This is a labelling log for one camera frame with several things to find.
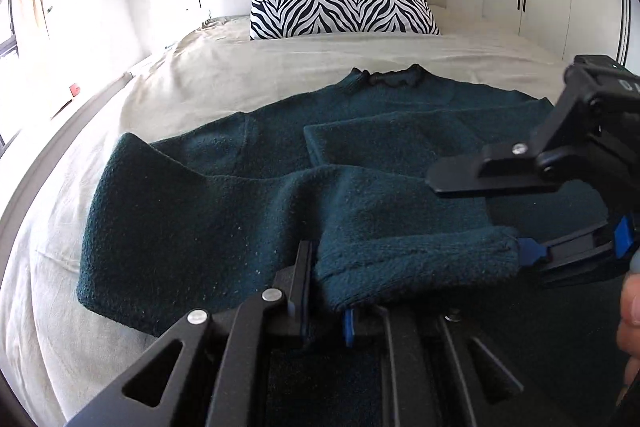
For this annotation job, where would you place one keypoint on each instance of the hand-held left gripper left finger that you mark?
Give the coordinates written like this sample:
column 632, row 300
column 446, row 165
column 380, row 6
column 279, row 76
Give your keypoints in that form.
column 303, row 292

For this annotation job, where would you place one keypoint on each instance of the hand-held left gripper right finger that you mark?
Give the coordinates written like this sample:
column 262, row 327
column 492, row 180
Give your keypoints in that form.
column 349, row 329

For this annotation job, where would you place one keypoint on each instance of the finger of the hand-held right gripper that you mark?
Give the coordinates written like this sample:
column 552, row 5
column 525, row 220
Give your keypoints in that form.
column 480, row 172
column 529, row 252

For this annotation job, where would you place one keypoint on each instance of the dark green knit sweater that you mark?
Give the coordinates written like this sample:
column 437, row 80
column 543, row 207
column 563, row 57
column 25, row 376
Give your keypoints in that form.
column 210, row 207

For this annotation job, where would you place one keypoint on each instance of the person's right hand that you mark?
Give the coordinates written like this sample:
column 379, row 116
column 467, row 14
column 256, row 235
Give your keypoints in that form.
column 631, row 307

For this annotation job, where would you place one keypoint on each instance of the zebra print pillow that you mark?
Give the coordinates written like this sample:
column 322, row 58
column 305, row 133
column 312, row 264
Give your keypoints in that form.
column 340, row 4

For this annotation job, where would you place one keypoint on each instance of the bed with beige sheet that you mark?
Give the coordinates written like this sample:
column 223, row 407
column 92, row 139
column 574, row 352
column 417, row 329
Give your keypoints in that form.
column 75, row 232

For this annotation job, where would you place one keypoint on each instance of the small red object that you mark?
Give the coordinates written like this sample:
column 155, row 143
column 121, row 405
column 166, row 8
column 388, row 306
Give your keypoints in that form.
column 75, row 89

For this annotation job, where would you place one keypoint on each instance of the black framed window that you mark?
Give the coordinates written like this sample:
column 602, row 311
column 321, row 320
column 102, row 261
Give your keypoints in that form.
column 7, row 57

